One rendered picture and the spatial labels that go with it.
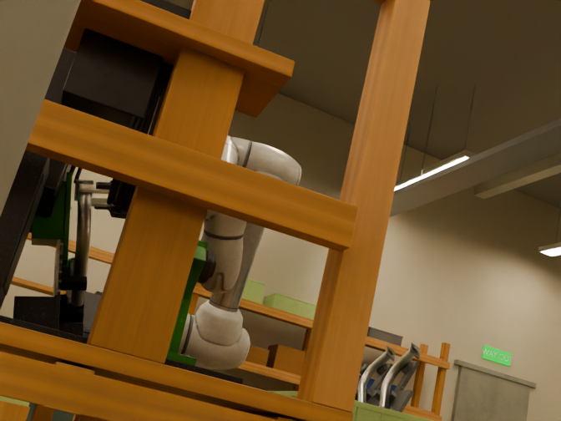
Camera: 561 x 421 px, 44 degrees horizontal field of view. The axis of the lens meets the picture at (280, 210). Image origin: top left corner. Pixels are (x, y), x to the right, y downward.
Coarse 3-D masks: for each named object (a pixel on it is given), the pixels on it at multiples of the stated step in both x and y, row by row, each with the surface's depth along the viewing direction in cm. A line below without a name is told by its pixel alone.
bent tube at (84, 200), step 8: (80, 192) 160; (80, 200) 157; (88, 200) 158; (80, 208) 155; (88, 208) 156; (80, 216) 154; (88, 216) 155; (80, 224) 154; (88, 224) 154; (80, 232) 153; (88, 232) 154; (80, 240) 153; (88, 240) 154; (80, 248) 154; (88, 248) 155; (80, 256) 155; (80, 264) 156; (80, 272) 157; (72, 296) 162; (80, 296) 162; (72, 304) 163; (80, 304) 163
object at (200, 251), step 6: (198, 246) 150; (198, 252) 148; (204, 252) 149; (198, 258) 146; (204, 258) 147; (192, 264) 147; (198, 264) 147; (204, 264) 147; (192, 270) 147; (198, 270) 148; (192, 276) 148; (198, 276) 148; (192, 282) 149; (186, 288) 149; (192, 288) 150; (186, 294) 150
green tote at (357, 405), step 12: (288, 396) 240; (360, 408) 212; (372, 408) 212; (384, 408) 213; (360, 420) 211; (372, 420) 212; (384, 420) 213; (396, 420) 214; (408, 420) 215; (420, 420) 216; (432, 420) 217
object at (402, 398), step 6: (408, 366) 233; (414, 366) 234; (402, 372) 235; (408, 372) 234; (402, 378) 235; (408, 378) 232; (402, 384) 231; (396, 390) 233; (402, 390) 227; (408, 390) 223; (402, 396) 224; (408, 396) 220; (396, 402) 225; (402, 402) 220; (396, 408) 221; (402, 408) 219
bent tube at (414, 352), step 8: (408, 352) 232; (416, 352) 233; (400, 360) 234; (408, 360) 233; (392, 368) 235; (400, 368) 234; (392, 376) 234; (384, 384) 231; (384, 392) 227; (384, 400) 222
